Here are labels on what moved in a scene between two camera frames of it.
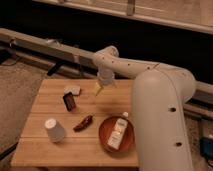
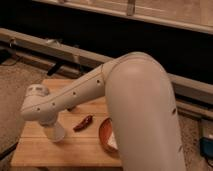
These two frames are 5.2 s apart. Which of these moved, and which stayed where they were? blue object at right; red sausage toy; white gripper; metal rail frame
Moved: white gripper
Stayed: metal rail frame; red sausage toy; blue object at right
